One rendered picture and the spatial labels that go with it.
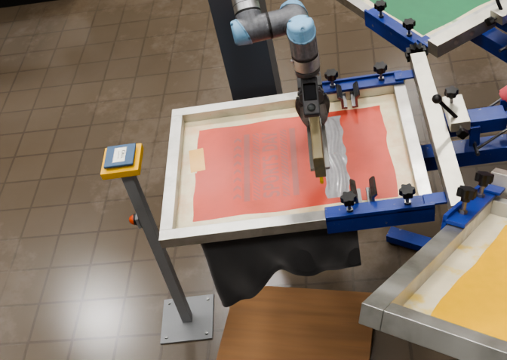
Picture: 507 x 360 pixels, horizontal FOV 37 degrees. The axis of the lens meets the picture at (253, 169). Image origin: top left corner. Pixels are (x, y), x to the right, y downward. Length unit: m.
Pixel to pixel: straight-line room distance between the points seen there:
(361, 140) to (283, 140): 0.25
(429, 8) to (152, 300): 1.67
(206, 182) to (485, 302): 1.16
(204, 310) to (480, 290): 1.91
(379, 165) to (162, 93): 2.26
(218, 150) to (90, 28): 2.81
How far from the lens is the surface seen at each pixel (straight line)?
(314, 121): 2.18
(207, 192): 2.31
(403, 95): 2.47
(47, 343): 3.39
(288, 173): 2.31
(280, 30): 2.13
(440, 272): 1.51
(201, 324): 3.18
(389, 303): 1.26
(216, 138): 2.48
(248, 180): 2.31
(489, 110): 2.33
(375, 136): 2.38
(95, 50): 4.89
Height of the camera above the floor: 2.58
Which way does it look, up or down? 44 degrees down
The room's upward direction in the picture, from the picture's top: 14 degrees counter-clockwise
